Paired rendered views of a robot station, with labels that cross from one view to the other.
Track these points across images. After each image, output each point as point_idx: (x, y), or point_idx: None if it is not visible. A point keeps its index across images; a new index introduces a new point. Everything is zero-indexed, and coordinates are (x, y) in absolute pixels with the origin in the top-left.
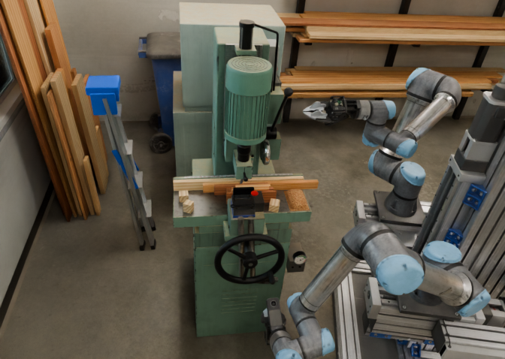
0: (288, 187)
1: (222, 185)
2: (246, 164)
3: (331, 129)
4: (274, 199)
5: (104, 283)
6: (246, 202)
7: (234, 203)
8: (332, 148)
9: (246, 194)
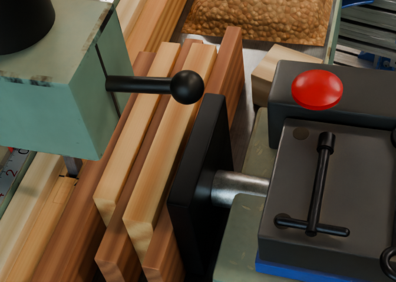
0: (178, 4)
1: (50, 278)
2: (78, 28)
3: None
4: (265, 62)
5: None
6: (363, 164)
7: (366, 242)
8: None
9: (217, 160)
